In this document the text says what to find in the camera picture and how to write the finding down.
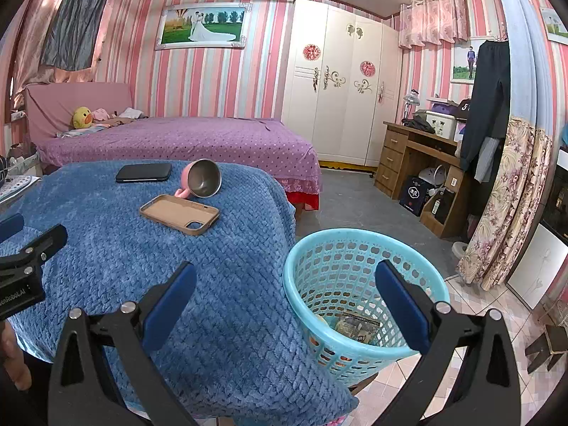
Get wooden stool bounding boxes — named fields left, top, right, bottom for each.
left=526, top=323, right=568, bottom=371

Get black appliance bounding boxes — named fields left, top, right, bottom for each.
left=544, top=171, right=568, bottom=249

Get white wardrobe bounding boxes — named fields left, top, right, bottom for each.
left=282, top=0, right=402, bottom=171

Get small framed couple photo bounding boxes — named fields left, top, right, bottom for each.
left=450, top=39, right=484, bottom=85

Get pink floral curtain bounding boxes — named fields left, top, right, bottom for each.
left=457, top=118, right=553, bottom=291

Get white storage box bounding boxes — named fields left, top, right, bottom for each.
left=425, top=112, right=458, bottom=139

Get desk lamp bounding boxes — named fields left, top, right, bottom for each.
left=402, top=89, right=421, bottom=122

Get pale blue plain curtain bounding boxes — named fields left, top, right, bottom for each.
left=487, top=0, right=557, bottom=138

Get turquoise plastic basket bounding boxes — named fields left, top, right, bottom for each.
left=283, top=229, right=451, bottom=384

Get open cardboard box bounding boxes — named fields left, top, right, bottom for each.
left=426, top=101, right=462, bottom=116

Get pink bed headboard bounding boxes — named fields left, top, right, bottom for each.
left=23, top=82, right=134, bottom=143

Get white round appliance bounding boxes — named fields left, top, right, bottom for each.
left=419, top=164, right=447, bottom=187

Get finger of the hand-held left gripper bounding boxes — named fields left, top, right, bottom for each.
left=0, top=224, right=68, bottom=276
left=0, top=213, right=25, bottom=242

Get dark clothes pile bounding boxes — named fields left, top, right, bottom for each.
left=402, top=115, right=438, bottom=134

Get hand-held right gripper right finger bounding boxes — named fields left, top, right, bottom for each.
left=375, top=260, right=521, bottom=426

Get brown phone case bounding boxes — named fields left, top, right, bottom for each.
left=139, top=194, right=221, bottom=237

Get brown cardboard box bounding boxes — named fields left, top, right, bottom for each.
left=419, top=189, right=458, bottom=238

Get black hanging clothes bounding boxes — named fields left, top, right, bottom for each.
left=459, top=40, right=511, bottom=182

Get purple dotted bed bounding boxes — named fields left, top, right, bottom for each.
left=33, top=116, right=322, bottom=207

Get white cabinet panel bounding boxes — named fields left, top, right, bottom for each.
left=507, top=222, right=568, bottom=311

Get wooden desk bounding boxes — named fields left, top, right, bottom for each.
left=373, top=121, right=473, bottom=239

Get patterned snack wrapper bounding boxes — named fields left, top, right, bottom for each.
left=334, top=313, right=382, bottom=344

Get pink metal-lined cup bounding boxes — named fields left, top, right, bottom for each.
left=174, top=159, right=222, bottom=200

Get yellow duck plush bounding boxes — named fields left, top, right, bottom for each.
left=72, top=106, right=93, bottom=130

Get pink window curtain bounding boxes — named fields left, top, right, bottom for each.
left=11, top=0, right=143, bottom=98

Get blue fleece blanket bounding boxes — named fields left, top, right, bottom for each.
left=0, top=160, right=359, bottom=420

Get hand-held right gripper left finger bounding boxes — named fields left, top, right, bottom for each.
left=48, top=261, right=200, bottom=426

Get grey curtain cloth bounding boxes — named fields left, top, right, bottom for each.
left=40, top=0, right=117, bottom=72

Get black paper bag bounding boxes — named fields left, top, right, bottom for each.
left=398, top=175, right=429, bottom=217

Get red bed skirt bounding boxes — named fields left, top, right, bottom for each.
left=286, top=191, right=320, bottom=211

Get pink curtain valance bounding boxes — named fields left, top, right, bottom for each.
left=398, top=0, right=470, bottom=49

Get framed wedding photo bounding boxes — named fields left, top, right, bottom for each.
left=154, top=2, right=247, bottom=51

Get person's left hand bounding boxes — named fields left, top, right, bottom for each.
left=0, top=319, right=33, bottom=391

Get black phone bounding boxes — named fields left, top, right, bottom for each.
left=115, top=163, right=173, bottom=184

